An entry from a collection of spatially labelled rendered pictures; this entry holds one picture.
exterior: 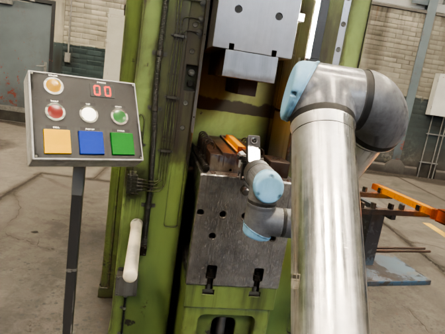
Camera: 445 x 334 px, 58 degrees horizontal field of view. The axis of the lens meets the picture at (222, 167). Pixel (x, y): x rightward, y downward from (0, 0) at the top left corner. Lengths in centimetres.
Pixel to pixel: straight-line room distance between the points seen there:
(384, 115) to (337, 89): 11
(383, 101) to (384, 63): 734
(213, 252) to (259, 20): 87
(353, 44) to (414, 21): 658
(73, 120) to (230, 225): 68
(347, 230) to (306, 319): 14
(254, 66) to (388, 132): 80
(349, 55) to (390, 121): 103
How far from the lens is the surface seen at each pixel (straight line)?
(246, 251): 161
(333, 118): 70
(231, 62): 150
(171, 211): 172
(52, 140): 128
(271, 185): 117
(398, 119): 82
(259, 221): 121
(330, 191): 64
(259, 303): 174
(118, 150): 133
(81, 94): 137
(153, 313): 193
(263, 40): 153
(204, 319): 179
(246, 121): 202
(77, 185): 146
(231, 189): 151
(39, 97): 133
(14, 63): 809
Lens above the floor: 125
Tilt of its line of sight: 12 degrees down
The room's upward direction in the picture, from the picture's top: 9 degrees clockwise
